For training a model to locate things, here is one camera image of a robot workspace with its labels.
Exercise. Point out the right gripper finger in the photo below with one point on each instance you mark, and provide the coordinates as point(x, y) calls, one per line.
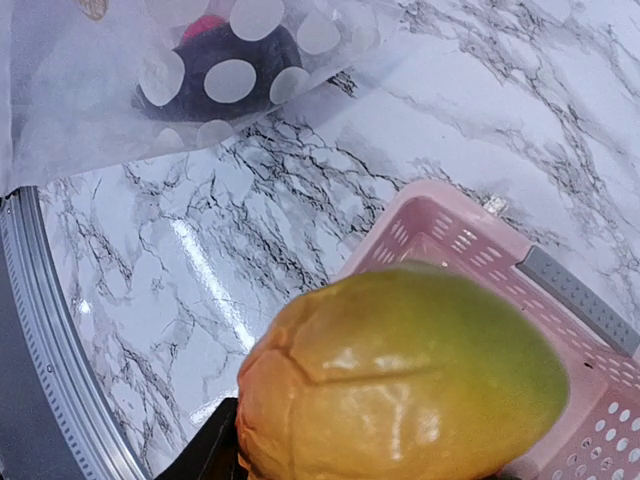
point(213, 451)

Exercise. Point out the orange carrot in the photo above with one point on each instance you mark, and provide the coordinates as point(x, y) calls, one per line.
point(407, 372)

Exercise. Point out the purple eggplant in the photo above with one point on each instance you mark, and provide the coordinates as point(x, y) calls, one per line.
point(223, 77)

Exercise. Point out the clear zip top bag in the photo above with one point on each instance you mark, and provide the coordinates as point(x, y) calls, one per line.
point(69, 71)

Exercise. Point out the red crinkled fruit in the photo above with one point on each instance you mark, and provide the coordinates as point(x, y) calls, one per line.
point(204, 24)

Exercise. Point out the front aluminium rail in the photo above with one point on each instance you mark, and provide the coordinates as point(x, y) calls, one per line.
point(73, 395)

